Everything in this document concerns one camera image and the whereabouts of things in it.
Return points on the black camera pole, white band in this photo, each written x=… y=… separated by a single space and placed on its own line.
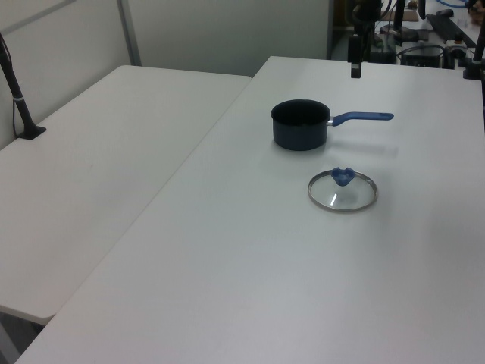
x=20 y=110

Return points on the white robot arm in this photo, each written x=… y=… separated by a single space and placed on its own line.
x=367 y=9

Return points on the black keyboard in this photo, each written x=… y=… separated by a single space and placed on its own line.
x=449 y=26

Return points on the black electronics box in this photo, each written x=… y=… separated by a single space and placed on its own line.
x=422 y=56

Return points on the black clamp-mounted camera stand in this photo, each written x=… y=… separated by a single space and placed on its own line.
x=471 y=70

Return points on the glass lid with blue knob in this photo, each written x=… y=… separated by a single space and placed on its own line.
x=343 y=177

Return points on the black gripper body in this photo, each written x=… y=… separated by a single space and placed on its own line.
x=354 y=49

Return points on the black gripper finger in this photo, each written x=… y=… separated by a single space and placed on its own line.
x=358 y=71
x=353 y=71

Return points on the white side table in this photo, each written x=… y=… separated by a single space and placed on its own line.
x=94 y=170

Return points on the black computer mouse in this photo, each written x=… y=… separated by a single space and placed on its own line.
x=444 y=12

